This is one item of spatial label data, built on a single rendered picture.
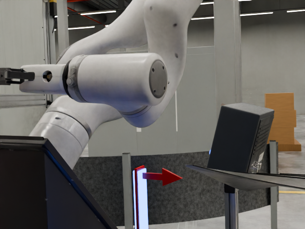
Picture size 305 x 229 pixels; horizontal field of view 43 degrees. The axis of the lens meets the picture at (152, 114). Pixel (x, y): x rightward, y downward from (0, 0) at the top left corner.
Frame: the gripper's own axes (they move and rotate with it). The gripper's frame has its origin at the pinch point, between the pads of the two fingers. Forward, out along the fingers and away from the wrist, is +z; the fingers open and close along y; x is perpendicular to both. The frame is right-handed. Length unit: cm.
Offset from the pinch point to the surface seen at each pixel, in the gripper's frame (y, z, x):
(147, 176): -8.0, -34.9, -13.8
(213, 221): 315, 67, -114
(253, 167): 53, -34, -20
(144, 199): -7.4, -34.3, -17.2
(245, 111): 49, -32, -4
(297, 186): -14, -55, -11
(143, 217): -7.7, -34.4, -19.7
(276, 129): 784, 101, -36
